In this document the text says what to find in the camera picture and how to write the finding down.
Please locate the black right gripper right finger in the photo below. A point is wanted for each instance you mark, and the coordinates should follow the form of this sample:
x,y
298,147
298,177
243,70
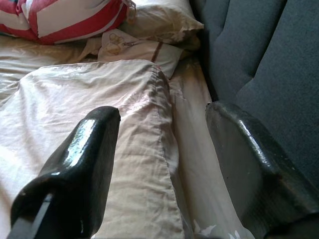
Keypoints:
x,y
254,179

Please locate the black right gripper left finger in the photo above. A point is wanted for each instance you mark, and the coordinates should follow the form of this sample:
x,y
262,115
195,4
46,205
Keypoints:
x,y
74,186

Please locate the flat beige ruffled pillow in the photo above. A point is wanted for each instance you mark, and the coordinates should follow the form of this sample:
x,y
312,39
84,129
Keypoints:
x,y
162,17

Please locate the large plain beige pillow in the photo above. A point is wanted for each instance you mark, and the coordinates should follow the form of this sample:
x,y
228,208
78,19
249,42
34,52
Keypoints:
x,y
87,87

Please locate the red white blue bolster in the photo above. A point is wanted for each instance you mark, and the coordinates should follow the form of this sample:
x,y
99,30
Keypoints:
x,y
74,22

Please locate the bed with beige sheet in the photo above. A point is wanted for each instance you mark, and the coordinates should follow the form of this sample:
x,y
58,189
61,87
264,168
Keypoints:
x,y
197,154

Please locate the dark grey padded headboard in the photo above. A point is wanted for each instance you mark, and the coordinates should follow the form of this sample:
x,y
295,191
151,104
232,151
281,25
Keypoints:
x,y
261,49

